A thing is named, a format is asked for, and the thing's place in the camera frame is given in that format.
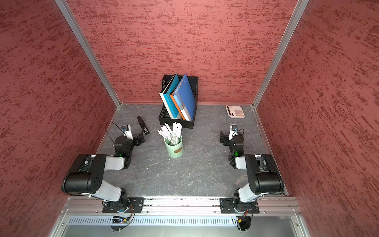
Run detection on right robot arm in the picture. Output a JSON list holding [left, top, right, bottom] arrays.
[[220, 131, 285, 214]]

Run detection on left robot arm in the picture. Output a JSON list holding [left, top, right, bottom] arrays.
[[61, 131, 145, 214]]

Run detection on wrapped straws in cup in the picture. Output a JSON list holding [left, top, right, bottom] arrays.
[[158, 122, 182, 146]]

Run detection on black stapler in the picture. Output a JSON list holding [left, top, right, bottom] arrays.
[[137, 116, 150, 135]]

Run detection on black file organizer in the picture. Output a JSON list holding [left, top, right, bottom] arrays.
[[159, 75, 199, 129]]

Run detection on green cup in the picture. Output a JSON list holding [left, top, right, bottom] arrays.
[[164, 135, 184, 158]]

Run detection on orange book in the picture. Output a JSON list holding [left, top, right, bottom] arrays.
[[170, 94, 185, 120]]

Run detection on blue folder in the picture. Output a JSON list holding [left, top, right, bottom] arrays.
[[173, 74, 195, 121]]

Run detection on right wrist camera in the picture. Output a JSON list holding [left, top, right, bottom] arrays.
[[229, 124, 238, 140]]

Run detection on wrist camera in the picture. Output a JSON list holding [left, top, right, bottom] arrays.
[[121, 124, 134, 140], [229, 124, 238, 140]]

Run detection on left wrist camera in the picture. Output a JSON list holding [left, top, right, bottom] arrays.
[[121, 124, 134, 140]]

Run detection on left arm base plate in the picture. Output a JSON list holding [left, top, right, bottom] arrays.
[[102, 197, 145, 214]]

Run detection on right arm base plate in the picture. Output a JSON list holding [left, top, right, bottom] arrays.
[[220, 197, 260, 214]]

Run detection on aluminium front rail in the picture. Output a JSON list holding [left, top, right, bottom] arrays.
[[61, 196, 303, 216]]

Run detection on right aluminium corner post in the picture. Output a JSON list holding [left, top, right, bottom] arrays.
[[252, 0, 309, 110]]

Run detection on aluminium corner post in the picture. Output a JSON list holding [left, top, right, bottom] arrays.
[[252, 0, 309, 110], [55, 0, 122, 109]]

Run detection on left aluminium corner post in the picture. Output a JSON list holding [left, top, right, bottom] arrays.
[[55, 0, 122, 109]]

